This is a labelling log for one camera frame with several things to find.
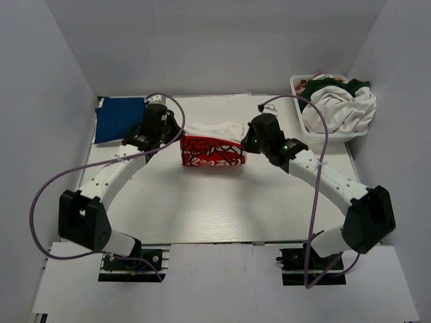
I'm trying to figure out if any dark green t shirt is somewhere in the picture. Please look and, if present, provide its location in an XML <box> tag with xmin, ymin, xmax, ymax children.
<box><xmin>300</xmin><ymin>77</ymin><xmax>370</xmax><ymax>101</ymax></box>

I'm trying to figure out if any cream white t shirt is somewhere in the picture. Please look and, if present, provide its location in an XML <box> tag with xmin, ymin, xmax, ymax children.
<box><xmin>299</xmin><ymin>86</ymin><xmax>376</xmax><ymax>134</ymax></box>

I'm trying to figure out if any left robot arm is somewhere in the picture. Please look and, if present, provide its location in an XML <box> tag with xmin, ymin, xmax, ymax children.
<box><xmin>59</xmin><ymin>104</ymin><xmax>183</xmax><ymax>268</ymax></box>

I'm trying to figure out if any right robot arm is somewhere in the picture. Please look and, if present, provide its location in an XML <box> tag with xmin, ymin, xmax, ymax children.
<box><xmin>241</xmin><ymin>113</ymin><xmax>396</xmax><ymax>268</ymax></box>

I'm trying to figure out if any folded blue t shirt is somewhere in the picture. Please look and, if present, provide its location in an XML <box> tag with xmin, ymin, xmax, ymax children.
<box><xmin>94</xmin><ymin>97</ymin><xmax>146</xmax><ymax>144</ymax></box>

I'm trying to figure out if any white plastic laundry basket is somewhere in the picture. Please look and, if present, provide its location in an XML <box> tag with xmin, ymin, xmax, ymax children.
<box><xmin>290</xmin><ymin>74</ymin><xmax>368</xmax><ymax>145</ymax></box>

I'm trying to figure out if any pink garment in basket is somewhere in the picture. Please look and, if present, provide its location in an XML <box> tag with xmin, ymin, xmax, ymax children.
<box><xmin>294</xmin><ymin>71</ymin><xmax>347</xmax><ymax>95</ymax></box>

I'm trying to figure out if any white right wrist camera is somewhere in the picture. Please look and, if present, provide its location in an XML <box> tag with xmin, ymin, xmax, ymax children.
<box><xmin>258</xmin><ymin>104</ymin><xmax>278</xmax><ymax>117</ymax></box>

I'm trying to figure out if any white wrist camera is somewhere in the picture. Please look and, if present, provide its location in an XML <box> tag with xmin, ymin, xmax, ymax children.
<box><xmin>258</xmin><ymin>104</ymin><xmax>278</xmax><ymax>117</ymax></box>
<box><xmin>145</xmin><ymin>94</ymin><xmax>166</xmax><ymax>105</ymax></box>

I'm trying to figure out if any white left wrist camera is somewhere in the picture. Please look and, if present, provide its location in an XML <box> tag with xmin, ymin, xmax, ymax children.
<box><xmin>145</xmin><ymin>94</ymin><xmax>166</xmax><ymax>105</ymax></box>

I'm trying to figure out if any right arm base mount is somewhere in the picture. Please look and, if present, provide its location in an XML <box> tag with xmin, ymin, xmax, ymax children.
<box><xmin>276</xmin><ymin>247</ymin><xmax>346</xmax><ymax>286</ymax></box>

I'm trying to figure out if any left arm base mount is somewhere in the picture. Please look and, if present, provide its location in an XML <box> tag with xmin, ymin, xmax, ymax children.
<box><xmin>98</xmin><ymin>245</ymin><xmax>170</xmax><ymax>283</ymax></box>

